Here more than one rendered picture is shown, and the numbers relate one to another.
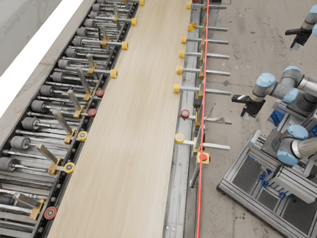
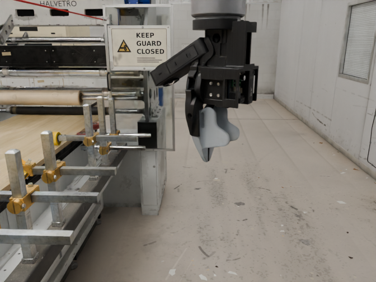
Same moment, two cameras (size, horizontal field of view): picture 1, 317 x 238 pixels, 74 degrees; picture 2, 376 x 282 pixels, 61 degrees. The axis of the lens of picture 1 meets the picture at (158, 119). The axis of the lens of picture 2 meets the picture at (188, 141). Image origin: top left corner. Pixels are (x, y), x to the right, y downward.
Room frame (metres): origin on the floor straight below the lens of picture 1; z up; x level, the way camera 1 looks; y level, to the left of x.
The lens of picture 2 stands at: (0.92, -0.97, 1.49)
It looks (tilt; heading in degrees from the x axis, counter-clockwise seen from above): 17 degrees down; 353
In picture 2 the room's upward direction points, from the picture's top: straight up
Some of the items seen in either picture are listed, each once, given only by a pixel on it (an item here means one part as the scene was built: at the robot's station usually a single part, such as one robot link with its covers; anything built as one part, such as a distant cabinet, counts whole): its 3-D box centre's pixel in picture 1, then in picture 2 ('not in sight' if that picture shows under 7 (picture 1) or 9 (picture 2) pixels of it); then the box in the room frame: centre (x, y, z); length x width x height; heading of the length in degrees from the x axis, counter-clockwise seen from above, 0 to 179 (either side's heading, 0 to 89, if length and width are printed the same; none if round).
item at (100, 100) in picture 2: not in sight; (103, 132); (3.00, -0.68, 0.92); 0.03 x 0.03 x 0.48; 80
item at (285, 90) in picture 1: (284, 90); not in sight; (0.70, -0.63, 1.61); 0.11 x 0.11 x 0.08; 57
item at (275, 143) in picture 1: (285, 143); not in sight; (0.68, -0.88, 1.09); 0.15 x 0.15 x 0.10
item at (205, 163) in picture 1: (202, 160); not in sight; (0.52, -0.27, 1.18); 0.07 x 0.07 x 0.08; 80
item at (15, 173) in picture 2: (203, 46); (22, 212); (2.01, -0.52, 0.90); 0.03 x 0.03 x 0.48; 80
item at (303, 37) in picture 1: (303, 35); (221, 64); (1.38, -1.08, 1.46); 0.09 x 0.08 x 0.12; 50
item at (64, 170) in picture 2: (212, 28); (74, 170); (2.28, -0.65, 0.95); 0.36 x 0.03 x 0.03; 80
